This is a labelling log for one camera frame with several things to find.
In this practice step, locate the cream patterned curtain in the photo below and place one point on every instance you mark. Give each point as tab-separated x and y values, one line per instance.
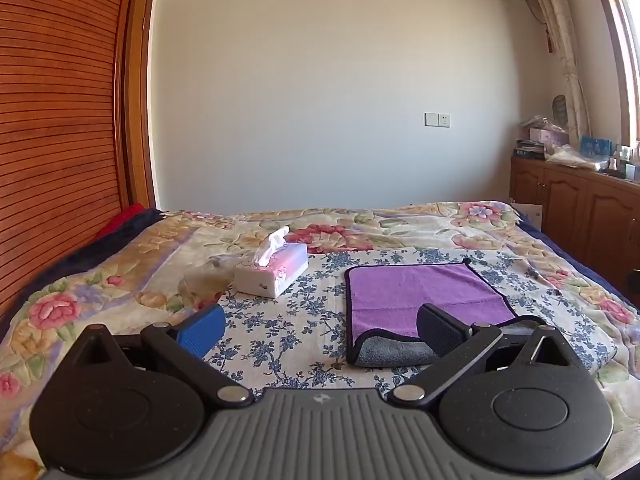
562	35

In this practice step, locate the purple towel with black edging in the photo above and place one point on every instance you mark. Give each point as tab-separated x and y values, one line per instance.
400	292

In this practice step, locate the white cardboard box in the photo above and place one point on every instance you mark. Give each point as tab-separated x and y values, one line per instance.
529	212

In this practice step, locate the white wall socket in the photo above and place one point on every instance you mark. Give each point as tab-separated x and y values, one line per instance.
444	120

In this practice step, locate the blue floral white sheet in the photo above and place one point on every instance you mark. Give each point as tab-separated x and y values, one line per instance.
300	320

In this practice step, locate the wooden louvered wardrobe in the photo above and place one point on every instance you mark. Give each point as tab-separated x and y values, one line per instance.
60	110

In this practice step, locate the small bottles and jars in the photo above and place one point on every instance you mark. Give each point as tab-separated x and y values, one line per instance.
624	162

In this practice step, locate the blue printed box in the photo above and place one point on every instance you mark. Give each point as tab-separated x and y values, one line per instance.
596	146

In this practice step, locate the red cloth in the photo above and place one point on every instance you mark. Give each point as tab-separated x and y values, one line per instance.
127	217

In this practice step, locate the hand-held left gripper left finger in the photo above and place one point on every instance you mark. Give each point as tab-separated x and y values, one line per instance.
202	331

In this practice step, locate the white wall switch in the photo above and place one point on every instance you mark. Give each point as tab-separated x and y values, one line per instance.
431	119

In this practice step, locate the clear plastic bag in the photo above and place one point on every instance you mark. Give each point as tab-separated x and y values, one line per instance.
570	156

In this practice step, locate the floral bed blanket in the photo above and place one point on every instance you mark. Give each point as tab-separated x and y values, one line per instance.
100	280

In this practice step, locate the grey oval hand fan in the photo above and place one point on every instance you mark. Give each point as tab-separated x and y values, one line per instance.
560	109

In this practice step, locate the wooden cabinet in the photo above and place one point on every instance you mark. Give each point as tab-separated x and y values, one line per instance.
575	205

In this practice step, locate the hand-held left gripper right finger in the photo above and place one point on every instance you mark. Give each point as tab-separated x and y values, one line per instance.
440	332

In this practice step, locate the white and pink tissue box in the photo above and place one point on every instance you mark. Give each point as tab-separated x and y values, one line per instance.
280	270

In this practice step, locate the wooden window frame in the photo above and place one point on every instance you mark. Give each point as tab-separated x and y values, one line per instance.
617	45

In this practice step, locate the clear plastic wrapper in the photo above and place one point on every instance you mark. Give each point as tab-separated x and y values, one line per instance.
202	282

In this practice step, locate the stack of dark books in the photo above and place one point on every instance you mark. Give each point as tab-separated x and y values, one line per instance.
529	150

